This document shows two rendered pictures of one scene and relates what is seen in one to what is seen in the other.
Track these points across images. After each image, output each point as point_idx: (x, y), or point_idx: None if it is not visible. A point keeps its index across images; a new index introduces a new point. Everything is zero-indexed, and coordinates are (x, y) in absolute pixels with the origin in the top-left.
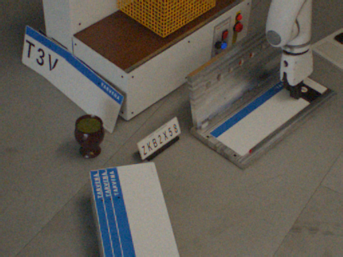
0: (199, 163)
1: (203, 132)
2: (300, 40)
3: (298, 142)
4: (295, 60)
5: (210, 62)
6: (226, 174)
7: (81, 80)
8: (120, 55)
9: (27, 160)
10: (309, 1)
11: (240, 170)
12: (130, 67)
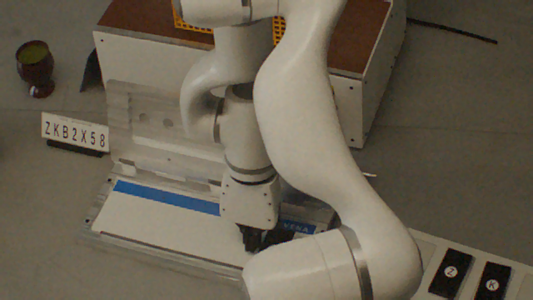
0: (67, 195)
1: (116, 172)
2: (230, 156)
3: (166, 287)
4: (226, 181)
5: (148, 89)
6: (61, 228)
7: None
8: (122, 10)
9: (7, 50)
10: (241, 106)
11: (73, 240)
12: (102, 27)
